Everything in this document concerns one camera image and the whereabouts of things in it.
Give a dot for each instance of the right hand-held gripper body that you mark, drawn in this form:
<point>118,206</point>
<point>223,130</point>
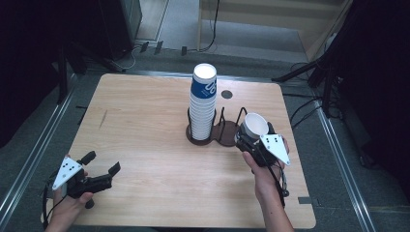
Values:
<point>274,146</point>

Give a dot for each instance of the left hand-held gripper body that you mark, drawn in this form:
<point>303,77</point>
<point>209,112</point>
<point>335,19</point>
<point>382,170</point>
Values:
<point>67,170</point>

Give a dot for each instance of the white paper cup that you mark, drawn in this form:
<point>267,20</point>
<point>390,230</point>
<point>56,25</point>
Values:
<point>255,124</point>

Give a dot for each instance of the stack of blue paper cups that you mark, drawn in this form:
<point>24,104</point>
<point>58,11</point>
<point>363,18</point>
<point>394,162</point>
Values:
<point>202,109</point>

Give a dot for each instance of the person's left hand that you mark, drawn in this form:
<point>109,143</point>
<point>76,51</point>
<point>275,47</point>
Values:
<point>69,206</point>

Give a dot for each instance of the person's right hand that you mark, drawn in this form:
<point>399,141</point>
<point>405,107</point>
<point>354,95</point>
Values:
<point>266,182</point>

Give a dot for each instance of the round grey table grommet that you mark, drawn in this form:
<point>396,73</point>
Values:
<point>226,94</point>

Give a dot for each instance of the black stand legs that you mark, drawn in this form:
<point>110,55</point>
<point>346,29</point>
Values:
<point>309,69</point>

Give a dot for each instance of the light wooden platform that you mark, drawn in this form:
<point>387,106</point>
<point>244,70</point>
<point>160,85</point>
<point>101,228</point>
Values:
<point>257,19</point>

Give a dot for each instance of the dark cabinet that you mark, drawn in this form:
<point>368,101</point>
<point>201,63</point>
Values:
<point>119,25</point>

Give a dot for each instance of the metal floor rail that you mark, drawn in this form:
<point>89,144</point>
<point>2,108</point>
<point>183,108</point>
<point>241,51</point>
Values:
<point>346,167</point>
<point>35,145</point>

